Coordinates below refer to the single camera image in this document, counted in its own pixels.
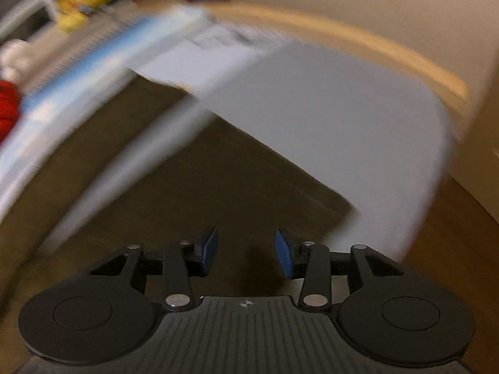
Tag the white fleece blanket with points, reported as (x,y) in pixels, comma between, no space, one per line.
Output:
(13,56)

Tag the yellow plush toy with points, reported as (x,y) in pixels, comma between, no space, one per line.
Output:
(82,4)

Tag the red knitted blanket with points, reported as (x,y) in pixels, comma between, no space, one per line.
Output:
(8,105)

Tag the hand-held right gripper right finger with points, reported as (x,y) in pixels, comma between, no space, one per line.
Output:
(284,255)

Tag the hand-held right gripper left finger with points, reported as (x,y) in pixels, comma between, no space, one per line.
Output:
(208,251)

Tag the grey printed bed sheet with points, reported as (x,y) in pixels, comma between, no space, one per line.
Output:
(331,124)

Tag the blue and white mat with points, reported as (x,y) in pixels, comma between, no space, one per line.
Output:
(97,58)

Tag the wooden bed frame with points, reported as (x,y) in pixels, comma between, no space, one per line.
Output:
(351,35)

